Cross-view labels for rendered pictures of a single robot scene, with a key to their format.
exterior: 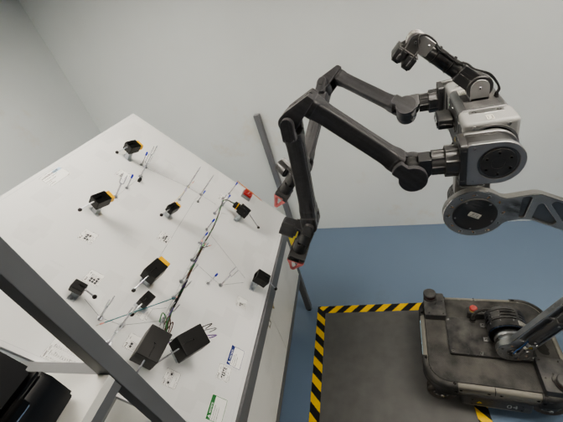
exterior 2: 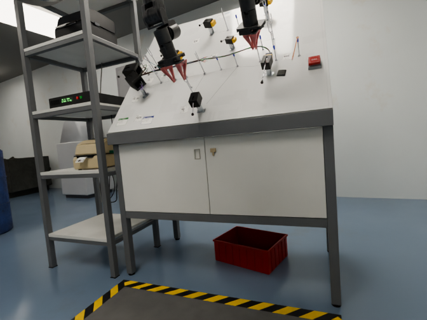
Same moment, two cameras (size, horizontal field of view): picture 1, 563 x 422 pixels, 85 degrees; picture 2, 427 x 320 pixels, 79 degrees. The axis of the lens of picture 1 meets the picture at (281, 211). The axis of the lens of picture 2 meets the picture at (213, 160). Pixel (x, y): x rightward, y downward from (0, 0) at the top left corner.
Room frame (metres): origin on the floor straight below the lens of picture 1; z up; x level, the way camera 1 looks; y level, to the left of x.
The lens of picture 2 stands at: (1.13, -1.08, 0.78)
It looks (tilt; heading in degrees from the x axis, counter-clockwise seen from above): 4 degrees down; 92
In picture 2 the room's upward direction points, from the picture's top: 5 degrees counter-clockwise
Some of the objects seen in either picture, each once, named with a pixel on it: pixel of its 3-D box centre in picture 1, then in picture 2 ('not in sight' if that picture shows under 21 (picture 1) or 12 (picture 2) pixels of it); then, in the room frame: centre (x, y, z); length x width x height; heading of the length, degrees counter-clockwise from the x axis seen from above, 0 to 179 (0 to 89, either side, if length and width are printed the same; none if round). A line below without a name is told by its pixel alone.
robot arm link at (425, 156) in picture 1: (416, 171); not in sight; (0.74, -0.41, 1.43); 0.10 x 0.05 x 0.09; 63
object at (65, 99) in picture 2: not in sight; (89, 103); (0.26, 0.64, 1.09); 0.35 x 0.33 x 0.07; 160
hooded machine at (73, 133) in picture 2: not in sight; (84, 156); (-1.30, 3.34, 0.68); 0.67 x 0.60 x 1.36; 153
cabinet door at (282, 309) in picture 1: (284, 285); (261, 174); (1.29, 0.12, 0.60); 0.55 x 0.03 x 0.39; 160
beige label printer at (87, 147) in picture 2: not in sight; (101, 152); (0.31, 0.62, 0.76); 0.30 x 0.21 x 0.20; 74
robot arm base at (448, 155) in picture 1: (446, 161); not in sight; (0.71, -0.48, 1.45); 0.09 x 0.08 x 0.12; 153
